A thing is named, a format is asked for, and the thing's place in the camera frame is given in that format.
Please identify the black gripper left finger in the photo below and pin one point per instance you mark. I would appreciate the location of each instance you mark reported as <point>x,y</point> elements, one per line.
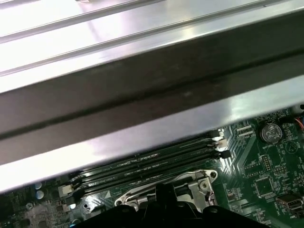
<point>152,218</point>

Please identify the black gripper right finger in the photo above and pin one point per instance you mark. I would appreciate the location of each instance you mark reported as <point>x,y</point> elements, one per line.
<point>180,218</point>

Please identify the metal socket cover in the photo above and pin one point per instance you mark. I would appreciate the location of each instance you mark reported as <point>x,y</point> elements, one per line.
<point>186,186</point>

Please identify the black RAM slot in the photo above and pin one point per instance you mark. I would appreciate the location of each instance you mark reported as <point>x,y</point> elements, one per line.
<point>147,178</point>
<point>154,156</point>
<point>142,167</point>

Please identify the CPU socket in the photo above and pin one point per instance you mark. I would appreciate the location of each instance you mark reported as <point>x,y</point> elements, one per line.
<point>206,180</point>

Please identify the green motherboard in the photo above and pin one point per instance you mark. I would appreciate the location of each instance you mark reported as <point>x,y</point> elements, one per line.
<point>249,166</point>

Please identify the black square chip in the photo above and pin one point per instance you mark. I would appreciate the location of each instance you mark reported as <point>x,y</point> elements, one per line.
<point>263,187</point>

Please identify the silver USB port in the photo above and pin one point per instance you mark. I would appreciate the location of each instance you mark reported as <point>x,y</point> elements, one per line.
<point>288,204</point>

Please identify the silver coin battery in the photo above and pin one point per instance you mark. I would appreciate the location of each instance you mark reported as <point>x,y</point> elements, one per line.
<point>270,131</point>

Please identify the black PC case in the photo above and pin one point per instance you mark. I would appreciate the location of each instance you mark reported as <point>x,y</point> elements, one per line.
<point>152,78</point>

